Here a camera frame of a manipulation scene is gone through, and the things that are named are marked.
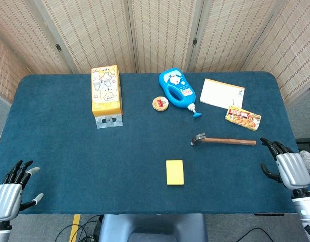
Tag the blue table cloth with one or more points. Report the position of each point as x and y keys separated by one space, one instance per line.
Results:
x=119 y=156

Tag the white notepad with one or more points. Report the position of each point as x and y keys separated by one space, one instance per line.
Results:
x=221 y=93

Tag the orange cartoon tissue pack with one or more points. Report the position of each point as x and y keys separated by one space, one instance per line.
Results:
x=105 y=93

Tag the black equipment box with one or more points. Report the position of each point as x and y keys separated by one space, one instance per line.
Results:
x=307 y=143

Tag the yellow curry box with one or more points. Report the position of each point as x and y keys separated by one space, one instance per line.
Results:
x=243 y=118

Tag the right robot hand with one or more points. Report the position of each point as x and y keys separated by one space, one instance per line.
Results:
x=291 y=169

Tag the yellow floor tape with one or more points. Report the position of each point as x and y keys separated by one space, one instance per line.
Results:
x=74 y=228

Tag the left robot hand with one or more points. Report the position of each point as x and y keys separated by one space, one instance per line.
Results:
x=4 y=199

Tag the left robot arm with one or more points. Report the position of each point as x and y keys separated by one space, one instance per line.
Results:
x=0 y=230

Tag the yellow sponge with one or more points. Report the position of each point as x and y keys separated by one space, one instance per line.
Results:
x=175 y=172

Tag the blue pump bottle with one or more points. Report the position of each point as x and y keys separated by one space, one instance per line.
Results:
x=177 y=90

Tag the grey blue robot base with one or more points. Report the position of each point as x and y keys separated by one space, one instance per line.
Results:
x=152 y=228

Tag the round orange tin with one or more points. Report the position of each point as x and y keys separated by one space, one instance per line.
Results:
x=160 y=103

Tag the grey sneaker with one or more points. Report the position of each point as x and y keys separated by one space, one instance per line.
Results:
x=309 y=161

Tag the woven folding screen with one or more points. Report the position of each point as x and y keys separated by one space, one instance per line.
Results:
x=155 y=32

